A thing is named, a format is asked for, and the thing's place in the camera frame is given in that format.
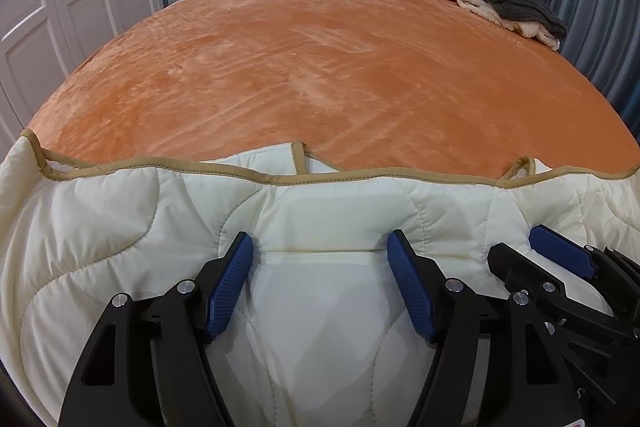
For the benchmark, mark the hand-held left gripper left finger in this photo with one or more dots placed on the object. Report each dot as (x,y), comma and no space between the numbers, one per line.
(227,287)

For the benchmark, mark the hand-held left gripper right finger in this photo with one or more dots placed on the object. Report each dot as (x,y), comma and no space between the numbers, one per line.
(412,287)

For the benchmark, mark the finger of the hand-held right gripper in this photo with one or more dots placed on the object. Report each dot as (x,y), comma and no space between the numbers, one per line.
(520,264)
(562,252)

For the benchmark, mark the cream quilted jacket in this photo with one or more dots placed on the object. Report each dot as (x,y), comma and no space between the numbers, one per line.
(125,227)

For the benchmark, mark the orange plush blanket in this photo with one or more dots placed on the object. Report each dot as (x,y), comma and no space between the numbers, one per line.
(310,77)

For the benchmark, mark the grey knitted garment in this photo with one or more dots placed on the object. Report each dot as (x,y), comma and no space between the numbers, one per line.
(520,7)

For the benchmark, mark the cream fleece garment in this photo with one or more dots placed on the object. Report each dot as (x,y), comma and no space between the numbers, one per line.
(477,4)

